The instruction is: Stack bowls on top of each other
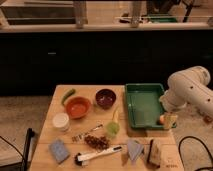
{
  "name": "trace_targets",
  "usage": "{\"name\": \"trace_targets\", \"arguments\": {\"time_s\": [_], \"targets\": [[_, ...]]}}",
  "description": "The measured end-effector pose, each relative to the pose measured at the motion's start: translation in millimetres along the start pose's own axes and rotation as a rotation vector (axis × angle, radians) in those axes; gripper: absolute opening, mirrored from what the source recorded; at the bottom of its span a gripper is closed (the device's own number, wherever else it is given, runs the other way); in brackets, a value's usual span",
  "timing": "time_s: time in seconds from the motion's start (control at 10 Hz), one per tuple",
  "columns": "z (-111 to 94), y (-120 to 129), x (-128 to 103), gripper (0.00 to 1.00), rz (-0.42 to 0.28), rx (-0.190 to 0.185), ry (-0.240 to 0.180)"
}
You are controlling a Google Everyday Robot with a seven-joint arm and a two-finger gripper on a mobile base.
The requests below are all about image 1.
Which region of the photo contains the dark purple bowl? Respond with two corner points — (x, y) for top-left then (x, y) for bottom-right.
(95, 89), (116, 110)

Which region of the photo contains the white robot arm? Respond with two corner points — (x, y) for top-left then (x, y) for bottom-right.
(159, 66), (213, 117)

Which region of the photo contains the orange fruit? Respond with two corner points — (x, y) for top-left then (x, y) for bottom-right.
(158, 115), (165, 125)

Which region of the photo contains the green plastic tray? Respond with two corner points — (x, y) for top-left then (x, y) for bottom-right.
(125, 83), (165, 130)

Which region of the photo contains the black tan board eraser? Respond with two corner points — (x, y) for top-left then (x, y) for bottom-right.
(147, 139), (162, 167)

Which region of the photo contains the grey folded cloth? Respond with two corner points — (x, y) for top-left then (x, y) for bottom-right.
(127, 139), (144, 163)

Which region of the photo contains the brown grapes bunch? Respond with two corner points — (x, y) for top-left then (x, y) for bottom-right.
(84, 135), (109, 150)

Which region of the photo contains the orange bowl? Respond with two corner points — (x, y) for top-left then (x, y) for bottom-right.
(65, 97), (91, 119)

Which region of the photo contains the white black scrub brush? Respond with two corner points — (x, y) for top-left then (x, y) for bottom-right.
(74, 146), (122, 166)

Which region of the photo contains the green cucumber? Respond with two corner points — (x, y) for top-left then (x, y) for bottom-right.
(61, 89), (76, 106)

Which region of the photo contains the white cup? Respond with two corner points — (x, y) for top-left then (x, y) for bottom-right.
(52, 113), (70, 131)

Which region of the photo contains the blue sponge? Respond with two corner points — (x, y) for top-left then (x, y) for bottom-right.
(49, 139), (70, 164)

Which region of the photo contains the black cable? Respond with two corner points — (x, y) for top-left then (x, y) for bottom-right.
(178, 136), (213, 171)

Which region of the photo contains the black chair frame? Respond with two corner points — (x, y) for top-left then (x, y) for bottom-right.
(0, 128), (35, 171)

